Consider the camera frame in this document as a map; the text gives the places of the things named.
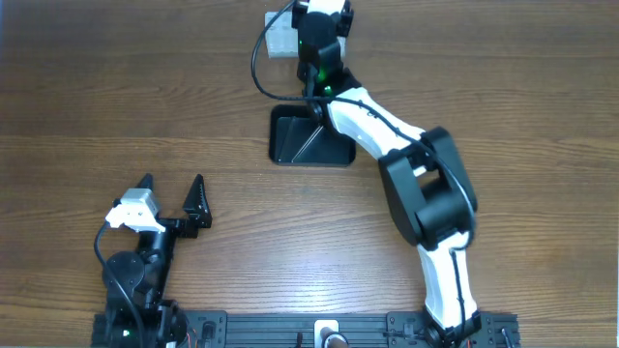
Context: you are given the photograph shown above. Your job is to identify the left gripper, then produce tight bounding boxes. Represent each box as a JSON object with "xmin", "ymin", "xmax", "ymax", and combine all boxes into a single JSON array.
[{"xmin": 134, "ymin": 172, "xmax": 214, "ymax": 241}]

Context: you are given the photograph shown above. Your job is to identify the black tray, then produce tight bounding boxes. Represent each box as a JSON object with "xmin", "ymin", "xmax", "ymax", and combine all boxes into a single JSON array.
[{"xmin": 268, "ymin": 104, "xmax": 357, "ymax": 168}]

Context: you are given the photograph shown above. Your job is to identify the white test tube rack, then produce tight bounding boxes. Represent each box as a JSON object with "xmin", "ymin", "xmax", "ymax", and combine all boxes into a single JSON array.
[{"xmin": 264, "ymin": 10, "xmax": 348, "ymax": 61}]

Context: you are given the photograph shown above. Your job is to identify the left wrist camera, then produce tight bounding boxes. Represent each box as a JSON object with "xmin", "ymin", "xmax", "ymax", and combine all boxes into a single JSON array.
[{"xmin": 104, "ymin": 187, "xmax": 167, "ymax": 235}]

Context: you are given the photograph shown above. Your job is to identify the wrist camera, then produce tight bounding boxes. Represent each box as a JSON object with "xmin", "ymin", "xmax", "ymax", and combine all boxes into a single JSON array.
[
  {"xmin": 104, "ymin": 187, "xmax": 167, "ymax": 235},
  {"xmin": 306, "ymin": 0, "xmax": 347, "ymax": 15}
]

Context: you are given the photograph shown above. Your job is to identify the black cable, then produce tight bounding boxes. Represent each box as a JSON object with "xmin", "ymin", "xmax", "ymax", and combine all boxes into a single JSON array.
[
  {"xmin": 250, "ymin": 0, "xmax": 478, "ymax": 250},
  {"xmin": 93, "ymin": 220, "xmax": 147, "ymax": 348}
]

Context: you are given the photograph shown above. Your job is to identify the mounting rail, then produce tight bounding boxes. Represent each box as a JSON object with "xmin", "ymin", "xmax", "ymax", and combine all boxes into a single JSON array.
[{"xmin": 91, "ymin": 309, "xmax": 521, "ymax": 348}]

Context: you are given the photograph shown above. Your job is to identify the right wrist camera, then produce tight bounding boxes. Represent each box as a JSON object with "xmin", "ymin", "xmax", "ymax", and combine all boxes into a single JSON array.
[{"xmin": 306, "ymin": 0, "xmax": 347, "ymax": 15}]

